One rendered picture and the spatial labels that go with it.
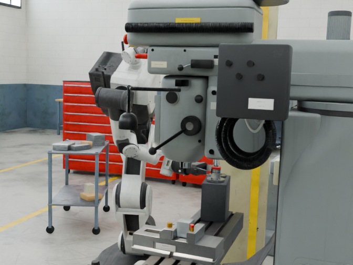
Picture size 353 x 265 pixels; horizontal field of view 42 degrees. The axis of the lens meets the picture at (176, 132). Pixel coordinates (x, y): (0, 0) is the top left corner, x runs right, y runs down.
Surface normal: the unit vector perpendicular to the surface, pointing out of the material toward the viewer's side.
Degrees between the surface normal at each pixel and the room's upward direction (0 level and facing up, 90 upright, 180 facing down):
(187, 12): 90
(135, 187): 60
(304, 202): 88
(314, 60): 90
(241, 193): 90
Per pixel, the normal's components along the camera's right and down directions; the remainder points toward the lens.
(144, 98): 0.49, 0.51
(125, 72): -0.03, -0.74
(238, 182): -0.33, 0.11
